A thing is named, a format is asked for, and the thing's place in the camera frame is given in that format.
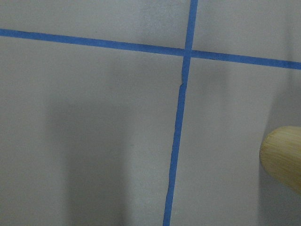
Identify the wooden cup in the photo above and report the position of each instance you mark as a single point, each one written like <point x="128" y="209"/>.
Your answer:
<point x="280" y="156"/>

